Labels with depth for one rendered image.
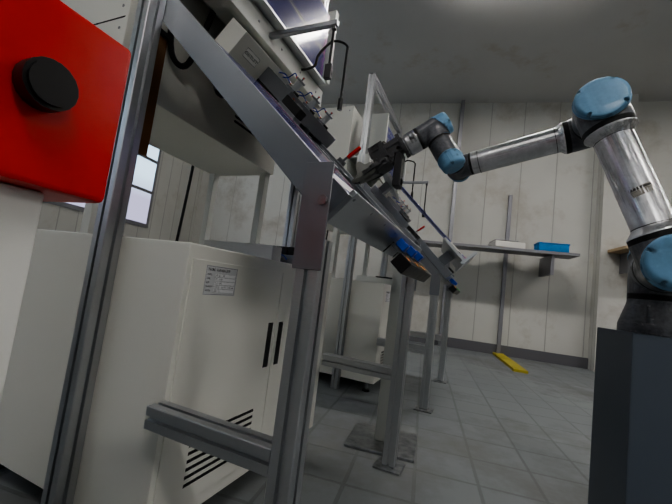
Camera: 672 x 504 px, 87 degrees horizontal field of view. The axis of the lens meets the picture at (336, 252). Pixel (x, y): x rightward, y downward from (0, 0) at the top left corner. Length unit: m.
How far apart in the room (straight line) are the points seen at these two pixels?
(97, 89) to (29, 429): 0.87
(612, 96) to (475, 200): 3.92
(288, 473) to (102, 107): 0.51
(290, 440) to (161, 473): 0.34
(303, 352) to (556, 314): 4.58
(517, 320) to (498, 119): 2.59
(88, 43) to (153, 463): 0.68
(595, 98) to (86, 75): 1.04
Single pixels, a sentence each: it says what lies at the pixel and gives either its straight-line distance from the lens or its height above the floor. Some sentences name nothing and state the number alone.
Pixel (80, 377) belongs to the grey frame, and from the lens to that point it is 0.92.
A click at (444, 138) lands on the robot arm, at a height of 1.06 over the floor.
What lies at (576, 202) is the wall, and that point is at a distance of 5.23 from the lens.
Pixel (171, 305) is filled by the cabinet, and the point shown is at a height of 0.49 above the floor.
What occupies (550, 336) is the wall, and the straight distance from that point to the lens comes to 5.00.
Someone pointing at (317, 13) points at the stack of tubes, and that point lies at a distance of 1.64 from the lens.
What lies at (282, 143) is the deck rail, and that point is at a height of 0.81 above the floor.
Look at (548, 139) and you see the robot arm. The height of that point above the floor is 1.08.
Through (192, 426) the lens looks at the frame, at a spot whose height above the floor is 0.31.
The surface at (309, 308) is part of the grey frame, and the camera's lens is 0.54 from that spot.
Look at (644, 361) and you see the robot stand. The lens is 1.12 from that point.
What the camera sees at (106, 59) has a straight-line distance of 0.44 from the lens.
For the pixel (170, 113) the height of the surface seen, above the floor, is 1.00.
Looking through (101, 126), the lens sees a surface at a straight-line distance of 0.42.
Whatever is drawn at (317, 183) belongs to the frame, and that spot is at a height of 0.72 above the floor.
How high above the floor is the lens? 0.57
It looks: 6 degrees up
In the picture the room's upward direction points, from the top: 7 degrees clockwise
